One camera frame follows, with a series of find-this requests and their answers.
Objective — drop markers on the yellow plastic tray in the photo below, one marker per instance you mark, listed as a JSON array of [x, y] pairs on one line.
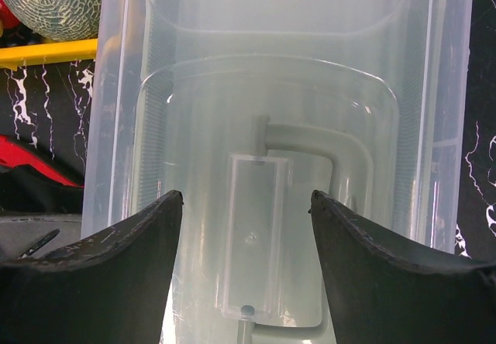
[[48, 53]]

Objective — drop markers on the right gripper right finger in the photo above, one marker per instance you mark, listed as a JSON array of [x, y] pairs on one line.
[[385, 288]]

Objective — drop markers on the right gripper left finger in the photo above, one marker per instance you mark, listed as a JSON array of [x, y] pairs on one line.
[[110, 287]]

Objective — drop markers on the red apple in tray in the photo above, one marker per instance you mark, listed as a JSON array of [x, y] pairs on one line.
[[8, 19]]

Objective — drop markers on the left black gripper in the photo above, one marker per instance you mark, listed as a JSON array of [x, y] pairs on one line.
[[41, 201]]

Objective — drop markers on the clear plastic tool box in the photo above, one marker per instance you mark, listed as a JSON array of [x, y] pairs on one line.
[[248, 106]]

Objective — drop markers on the green netted melon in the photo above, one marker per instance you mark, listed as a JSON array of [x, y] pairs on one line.
[[59, 20]]

